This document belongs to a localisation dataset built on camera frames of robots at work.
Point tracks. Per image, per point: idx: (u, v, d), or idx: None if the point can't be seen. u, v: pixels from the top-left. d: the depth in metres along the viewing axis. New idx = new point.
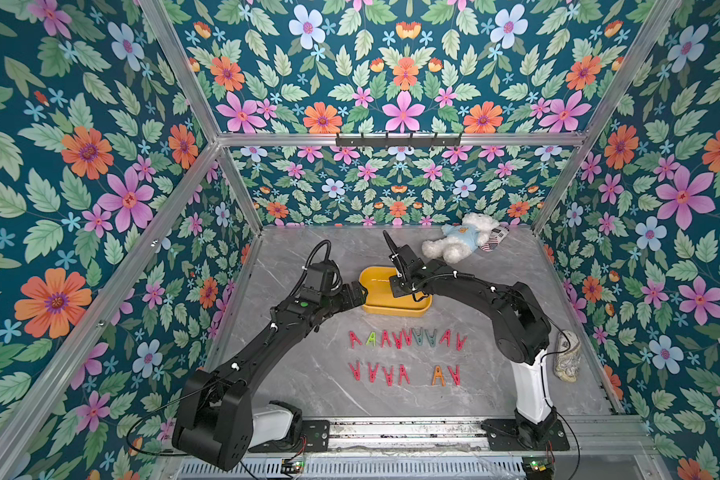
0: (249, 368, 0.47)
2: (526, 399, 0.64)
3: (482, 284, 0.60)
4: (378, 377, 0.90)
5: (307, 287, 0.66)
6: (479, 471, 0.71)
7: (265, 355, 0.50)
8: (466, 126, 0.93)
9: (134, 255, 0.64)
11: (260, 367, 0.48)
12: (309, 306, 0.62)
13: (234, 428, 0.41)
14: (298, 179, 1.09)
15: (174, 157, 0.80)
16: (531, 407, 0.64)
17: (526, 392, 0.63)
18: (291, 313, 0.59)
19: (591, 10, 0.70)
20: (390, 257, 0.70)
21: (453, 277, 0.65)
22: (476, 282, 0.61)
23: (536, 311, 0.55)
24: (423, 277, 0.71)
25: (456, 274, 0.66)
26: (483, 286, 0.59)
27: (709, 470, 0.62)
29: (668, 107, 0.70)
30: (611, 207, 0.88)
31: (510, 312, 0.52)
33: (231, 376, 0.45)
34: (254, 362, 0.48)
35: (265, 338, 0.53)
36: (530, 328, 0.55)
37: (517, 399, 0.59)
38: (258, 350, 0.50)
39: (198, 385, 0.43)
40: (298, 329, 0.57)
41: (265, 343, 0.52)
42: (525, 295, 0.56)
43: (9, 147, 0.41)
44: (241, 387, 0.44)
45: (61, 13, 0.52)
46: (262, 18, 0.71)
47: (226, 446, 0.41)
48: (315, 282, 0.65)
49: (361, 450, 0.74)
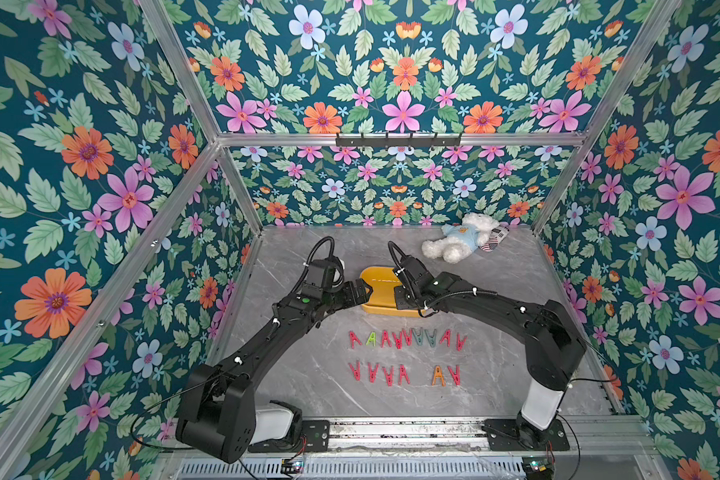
0: (252, 362, 0.47)
2: (538, 408, 0.61)
3: (511, 304, 0.53)
4: (378, 376, 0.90)
5: (308, 283, 0.66)
6: (479, 471, 0.71)
7: (268, 350, 0.50)
8: (466, 126, 0.93)
9: (135, 254, 0.64)
11: (263, 361, 0.49)
12: (311, 303, 0.62)
13: (238, 421, 0.42)
14: (298, 179, 1.09)
15: (174, 157, 0.80)
16: (542, 415, 0.62)
17: (540, 401, 0.59)
18: (293, 309, 0.60)
19: (591, 10, 0.70)
20: (397, 271, 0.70)
21: (473, 294, 0.59)
22: (500, 301, 0.55)
23: (571, 331, 0.51)
24: (436, 293, 0.63)
25: (476, 291, 0.59)
26: (513, 307, 0.53)
27: (709, 470, 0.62)
29: (668, 107, 0.70)
30: (610, 207, 0.88)
31: (546, 336, 0.46)
33: (234, 370, 0.45)
34: (257, 356, 0.48)
35: (268, 333, 0.53)
36: (565, 351, 0.47)
37: (526, 403, 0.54)
38: (261, 345, 0.50)
39: (201, 379, 0.43)
40: (300, 325, 0.58)
41: (268, 338, 0.52)
42: (559, 313, 0.51)
43: (9, 147, 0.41)
44: (245, 380, 0.44)
45: (61, 12, 0.52)
46: (262, 18, 0.71)
47: (230, 439, 0.41)
48: (316, 278, 0.65)
49: (361, 450, 0.74)
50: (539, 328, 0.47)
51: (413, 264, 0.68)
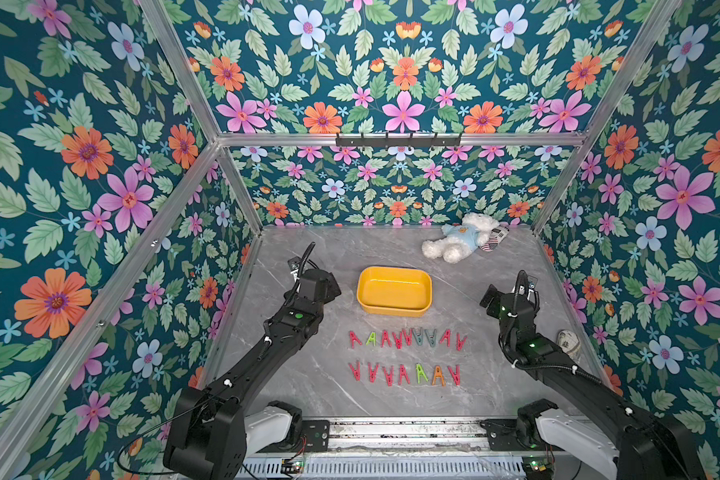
0: (242, 384, 0.46)
2: (559, 441, 0.60)
3: (616, 403, 0.47)
4: (378, 377, 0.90)
5: (301, 297, 0.64)
6: (479, 471, 0.71)
7: (259, 371, 0.49)
8: (466, 125, 0.93)
9: (134, 255, 0.64)
11: (254, 382, 0.47)
12: (304, 318, 0.61)
13: (227, 446, 0.40)
14: (298, 179, 1.09)
15: (174, 157, 0.80)
16: (554, 442, 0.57)
17: (576, 449, 0.56)
18: (285, 327, 0.58)
19: (591, 10, 0.70)
20: (512, 316, 0.65)
21: (571, 373, 0.54)
22: (603, 391, 0.49)
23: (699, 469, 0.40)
24: (531, 358, 0.61)
25: (576, 370, 0.54)
26: (617, 407, 0.46)
27: (709, 470, 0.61)
29: (668, 107, 0.70)
30: (611, 207, 0.88)
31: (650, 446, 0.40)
33: (223, 393, 0.44)
34: (248, 377, 0.48)
35: (259, 352, 0.52)
36: None
37: (558, 425, 0.60)
38: (252, 364, 0.50)
39: (190, 404, 0.42)
40: (294, 341, 0.57)
41: (259, 358, 0.51)
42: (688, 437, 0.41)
43: (9, 147, 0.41)
44: (234, 405, 0.43)
45: (61, 12, 0.52)
46: (262, 18, 0.71)
47: (219, 465, 0.40)
48: (308, 291, 0.63)
49: (361, 450, 0.74)
50: (644, 434, 0.41)
51: (524, 310, 0.62)
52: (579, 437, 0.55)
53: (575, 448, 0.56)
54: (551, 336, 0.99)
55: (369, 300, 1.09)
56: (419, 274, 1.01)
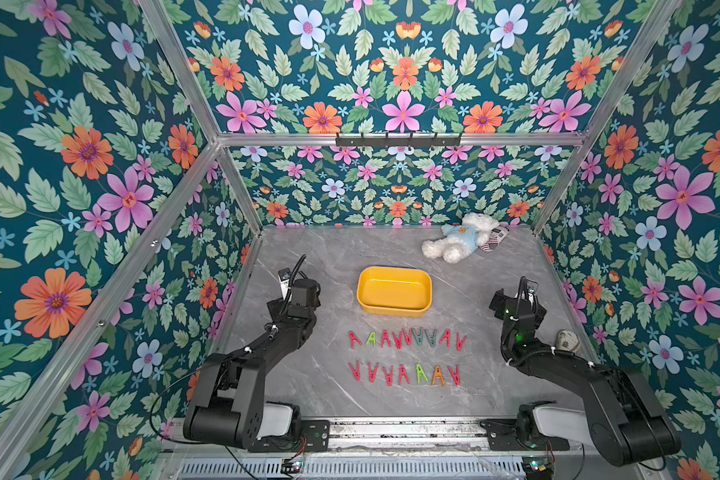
0: (262, 352, 0.52)
2: (553, 426, 0.61)
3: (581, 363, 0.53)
4: (378, 377, 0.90)
5: (294, 304, 0.71)
6: (479, 471, 0.71)
7: (273, 346, 0.55)
8: (466, 126, 0.93)
9: (134, 255, 0.64)
11: (271, 352, 0.54)
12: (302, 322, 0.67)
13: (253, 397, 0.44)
14: (298, 179, 1.09)
15: (174, 157, 0.80)
16: (551, 432, 0.62)
17: (567, 430, 0.57)
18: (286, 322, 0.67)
19: (591, 10, 0.70)
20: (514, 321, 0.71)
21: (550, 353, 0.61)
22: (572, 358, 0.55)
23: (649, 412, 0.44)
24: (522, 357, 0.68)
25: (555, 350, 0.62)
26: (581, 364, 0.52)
27: (709, 470, 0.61)
29: (667, 107, 0.70)
30: (611, 207, 0.88)
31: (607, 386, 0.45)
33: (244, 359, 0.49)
34: (265, 348, 0.54)
35: (270, 334, 0.59)
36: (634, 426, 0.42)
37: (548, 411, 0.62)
38: (266, 343, 0.55)
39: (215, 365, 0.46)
40: (292, 339, 0.63)
41: (271, 338, 0.58)
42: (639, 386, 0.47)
43: (9, 147, 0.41)
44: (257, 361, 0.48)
45: (61, 12, 0.52)
46: (262, 18, 0.71)
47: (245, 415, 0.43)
48: (300, 298, 0.71)
49: (361, 450, 0.74)
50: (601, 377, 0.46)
51: (527, 315, 0.67)
52: (567, 413, 0.56)
53: (566, 427, 0.57)
54: (551, 337, 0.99)
55: (368, 300, 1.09)
56: (419, 274, 1.01)
